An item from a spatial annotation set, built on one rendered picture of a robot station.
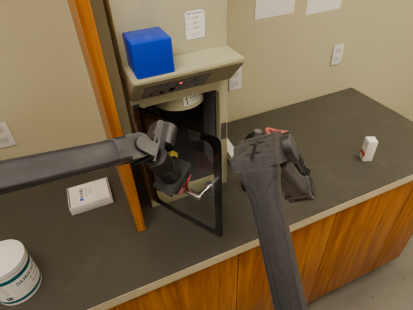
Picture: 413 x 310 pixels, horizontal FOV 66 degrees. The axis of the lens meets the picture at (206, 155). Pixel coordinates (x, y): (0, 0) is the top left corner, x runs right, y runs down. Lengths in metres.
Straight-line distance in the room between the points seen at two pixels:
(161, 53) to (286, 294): 0.60
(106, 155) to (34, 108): 0.79
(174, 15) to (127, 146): 0.40
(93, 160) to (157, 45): 0.32
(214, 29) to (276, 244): 0.66
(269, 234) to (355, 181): 0.93
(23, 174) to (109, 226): 0.66
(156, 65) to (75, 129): 0.74
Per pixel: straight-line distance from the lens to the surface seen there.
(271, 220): 0.53
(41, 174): 0.64
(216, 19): 0.99
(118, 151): 0.71
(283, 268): 0.55
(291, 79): 1.84
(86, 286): 1.13
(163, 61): 0.84
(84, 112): 1.47
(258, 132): 1.14
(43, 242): 1.30
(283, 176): 0.71
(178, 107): 1.06
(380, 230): 1.85
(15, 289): 1.13
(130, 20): 0.91
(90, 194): 1.34
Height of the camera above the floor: 1.86
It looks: 39 degrees down
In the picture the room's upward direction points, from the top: 3 degrees counter-clockwise
